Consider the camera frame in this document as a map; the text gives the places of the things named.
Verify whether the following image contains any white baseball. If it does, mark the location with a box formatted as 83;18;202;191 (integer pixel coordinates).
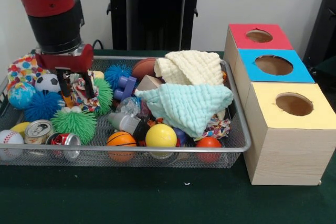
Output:
0;129;25;162

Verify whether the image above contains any red-orange ball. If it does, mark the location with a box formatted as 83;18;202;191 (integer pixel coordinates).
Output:
195;136;223;162

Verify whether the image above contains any mint green waffle cloth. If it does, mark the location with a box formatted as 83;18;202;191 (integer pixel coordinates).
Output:
135;82;234;137

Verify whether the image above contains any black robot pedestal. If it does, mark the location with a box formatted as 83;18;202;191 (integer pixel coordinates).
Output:
101;0;212;51

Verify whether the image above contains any colourful knotted rope toy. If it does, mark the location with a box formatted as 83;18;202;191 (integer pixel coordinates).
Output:
193;119;232;138
62;73;102;112

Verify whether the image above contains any black cable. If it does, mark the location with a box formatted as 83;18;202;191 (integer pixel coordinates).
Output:
92;39;110;50

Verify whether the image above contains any silver wire mesh bin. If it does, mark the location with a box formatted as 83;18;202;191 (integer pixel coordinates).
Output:
0;54;252;168

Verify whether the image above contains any wooden box with three holes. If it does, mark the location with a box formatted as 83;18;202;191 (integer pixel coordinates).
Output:
223;23;336;186

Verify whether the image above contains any globe print ball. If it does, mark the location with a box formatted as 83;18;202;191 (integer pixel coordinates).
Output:
7;82;37;110

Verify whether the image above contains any crushed clear plastic bottle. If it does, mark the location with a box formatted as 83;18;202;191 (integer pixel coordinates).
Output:
115;97;144;114

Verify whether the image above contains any cream waffle cloth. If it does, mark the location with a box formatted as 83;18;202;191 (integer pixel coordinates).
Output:
154;50;224;86

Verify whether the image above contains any black and white soccer ball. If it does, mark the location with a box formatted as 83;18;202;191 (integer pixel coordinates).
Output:
35;73;62;93

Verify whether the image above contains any green spiky toy with eyes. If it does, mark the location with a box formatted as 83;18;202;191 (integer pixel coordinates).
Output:
49;106;98;146

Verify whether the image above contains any small orange basketball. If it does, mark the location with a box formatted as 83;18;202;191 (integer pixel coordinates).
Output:
106;131;138;162

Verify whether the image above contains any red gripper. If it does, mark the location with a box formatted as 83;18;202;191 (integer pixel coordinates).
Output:
35;43;95;99

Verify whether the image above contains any silver drink can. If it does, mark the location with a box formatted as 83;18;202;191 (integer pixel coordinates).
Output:
24;119;55;145

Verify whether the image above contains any smooth yellow ball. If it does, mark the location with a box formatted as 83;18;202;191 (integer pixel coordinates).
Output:
145;123;178;159

